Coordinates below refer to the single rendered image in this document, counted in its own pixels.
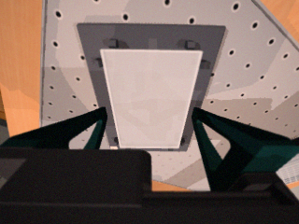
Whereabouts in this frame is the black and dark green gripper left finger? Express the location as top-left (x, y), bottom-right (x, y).
top-left (0, 106), bottom-right (107, 149)

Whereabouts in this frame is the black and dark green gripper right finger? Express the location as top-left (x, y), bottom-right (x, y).
top-left (192, 107), bottom-right (299, 191)

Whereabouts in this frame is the white multi-well plate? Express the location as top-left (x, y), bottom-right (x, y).
top-left (276, 153), bottom-right (299, 185)

